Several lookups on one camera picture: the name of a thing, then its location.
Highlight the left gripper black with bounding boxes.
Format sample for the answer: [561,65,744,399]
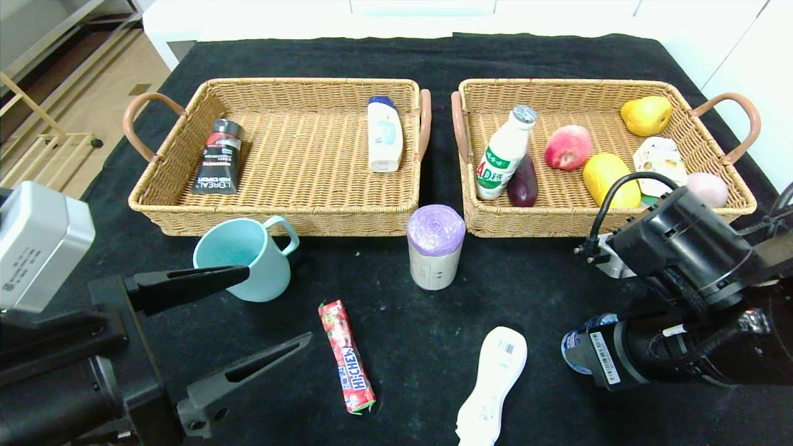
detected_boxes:
[0,265,313,446]

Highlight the teal plastic mug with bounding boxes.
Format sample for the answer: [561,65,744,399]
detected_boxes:
[193,216,300,303]

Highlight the white AD milk bottle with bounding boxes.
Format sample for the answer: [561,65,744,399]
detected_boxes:
[475,105,538,201]

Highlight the dark blue lidded jar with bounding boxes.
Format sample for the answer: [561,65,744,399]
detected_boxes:
[561,313,620,375]

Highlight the white yellow drink carton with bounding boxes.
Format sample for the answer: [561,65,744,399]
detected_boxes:
[633,136,688,199]

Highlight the red Hi-Chew candy pack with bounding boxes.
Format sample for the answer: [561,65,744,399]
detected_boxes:
[318,300,377,415]

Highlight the black cosmetic tube red band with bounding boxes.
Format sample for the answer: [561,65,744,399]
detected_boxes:
[191,118,245,195]

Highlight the purple trash bag roll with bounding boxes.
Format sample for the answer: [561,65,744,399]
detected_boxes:
[406,204,466,292]

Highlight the white shampoo bottle blue cap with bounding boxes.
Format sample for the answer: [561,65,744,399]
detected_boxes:
[367,95,405,173]

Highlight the white flat bottle with barcode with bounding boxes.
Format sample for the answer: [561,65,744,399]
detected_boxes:
[455,327,528,446]

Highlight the black tablecloth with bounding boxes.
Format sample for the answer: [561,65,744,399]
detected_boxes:
[0,32,793,446]

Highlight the purple eggplant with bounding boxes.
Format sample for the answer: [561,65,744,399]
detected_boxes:
[507,152,538,208]

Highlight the red peach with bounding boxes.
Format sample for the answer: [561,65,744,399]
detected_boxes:
[544,125,593,172]

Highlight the yellow mango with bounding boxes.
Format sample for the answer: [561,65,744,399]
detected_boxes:
[582,152,642,209]

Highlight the yellow pear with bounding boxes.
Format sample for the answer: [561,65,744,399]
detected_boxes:
[620,96,673,138]

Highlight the pale pink potato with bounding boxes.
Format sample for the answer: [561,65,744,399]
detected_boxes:
[685,172,729,209]

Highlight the woven wicker basket brown handles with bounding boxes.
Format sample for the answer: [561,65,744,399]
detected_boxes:
[123,77,432,237]
[450,78,761,238]

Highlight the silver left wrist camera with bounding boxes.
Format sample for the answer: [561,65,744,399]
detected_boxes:
[0,181,96,313]

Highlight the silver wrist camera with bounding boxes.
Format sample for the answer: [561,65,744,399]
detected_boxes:
[595,232,639,279]
[0,181,96,313]

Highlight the grey metal shelf frame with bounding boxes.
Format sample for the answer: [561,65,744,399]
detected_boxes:
[0,0,142,81]

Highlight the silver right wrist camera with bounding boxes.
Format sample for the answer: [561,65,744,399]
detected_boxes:
[595,232,639,279]

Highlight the right camera black cable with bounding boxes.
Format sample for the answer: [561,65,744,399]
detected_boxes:
[587,172,681,255]

